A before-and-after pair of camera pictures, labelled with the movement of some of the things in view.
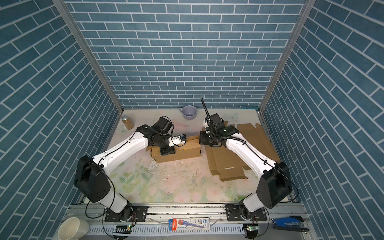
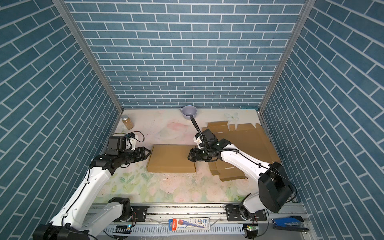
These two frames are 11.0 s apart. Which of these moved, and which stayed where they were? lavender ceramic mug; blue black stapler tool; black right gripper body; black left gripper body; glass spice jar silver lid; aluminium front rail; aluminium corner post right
Moved: black right gripper body; black left gripper body
Stayed: glass spice jar silver lid; aluminium corner post right; lavender ceramic mug; blue black stapler tool; aluminium front rail
